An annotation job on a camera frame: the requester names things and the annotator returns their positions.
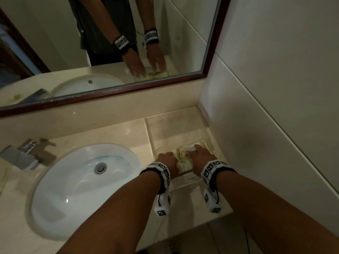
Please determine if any person's left hand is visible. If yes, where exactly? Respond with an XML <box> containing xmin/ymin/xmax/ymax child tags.
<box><xmin>156</xmin><ymin>152</ymin><xmax>178</xmax><ymax>180</ymax></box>

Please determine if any person's right hand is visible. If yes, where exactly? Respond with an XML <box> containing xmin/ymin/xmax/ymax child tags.
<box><xmin>185</xmin><ymin>144</ymin><xmax>222</xmax><ymax>176</ymax></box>

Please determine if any bundle of cream toiletry packets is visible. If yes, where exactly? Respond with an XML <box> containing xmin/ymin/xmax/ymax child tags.
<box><xmin>173</xmin><ymin>141</ymin><xmax>212</xmax><ymax>174</ymax></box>

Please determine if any clear plastic tray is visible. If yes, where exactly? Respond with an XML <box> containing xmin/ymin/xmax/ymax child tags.
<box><xmin>145</xmin><ymin>107</ymin><xmax>230</xmax><ymax>191</ymax></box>

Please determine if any person's left forearm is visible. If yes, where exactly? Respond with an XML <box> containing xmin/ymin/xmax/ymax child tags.
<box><xmin>57</xmin><ymin>173</ymin><xmax>161</xmax><ymax>254</ymax></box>

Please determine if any person's right forearm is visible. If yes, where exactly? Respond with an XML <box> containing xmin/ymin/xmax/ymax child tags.
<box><xmin>217</xmin><ymin>171</ymin><xmax>339</xmax><ymax>254</ymax></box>

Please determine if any black wristband with marker tags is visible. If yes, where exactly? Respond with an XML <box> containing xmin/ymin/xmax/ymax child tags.
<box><xmin>201</xmin><ymin>160</ymin><xmax>237</xmax><ymax>191</ymax></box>
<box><xmin>139</xmin><ymin>162</ymin><xmax>172</xmax><ymax>195</ymax></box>

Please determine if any metal sink drain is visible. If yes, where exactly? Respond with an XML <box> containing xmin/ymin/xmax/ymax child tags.
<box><xmin>94</xmin><ymin>162</ymin><xmax>108</xmax><ymax>175</ymax></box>

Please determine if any metal floor drain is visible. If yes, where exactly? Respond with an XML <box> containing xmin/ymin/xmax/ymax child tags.
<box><xmin>165</xmin><ymin>234</ymin><xmax>183</xmax><ymax>252</ymax></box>

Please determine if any white oval sink basin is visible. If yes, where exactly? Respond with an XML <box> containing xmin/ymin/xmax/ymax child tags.
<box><xmin>29</xmin><ymin>143</ymin><xmax>142</xmax><ymax>241</ymax></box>

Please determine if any dark wood framed mirror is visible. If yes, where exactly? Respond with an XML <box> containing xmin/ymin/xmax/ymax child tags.
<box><xmin>0</xmin><ymin>0</ymin><xmax>232</xmax><ymax>118</ymax></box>

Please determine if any chrome square faucet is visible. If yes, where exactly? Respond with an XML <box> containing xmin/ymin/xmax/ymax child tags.
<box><xmin>0</xmin><ymin>139</ymin><xmax>44</xmax><ymax>171</ymax></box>

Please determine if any thin black cable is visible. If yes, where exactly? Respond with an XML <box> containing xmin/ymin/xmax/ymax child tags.
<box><xmin>242</xmin><ymin>224</ymin><xmax>251</xmax><ymax>254</ymax></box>

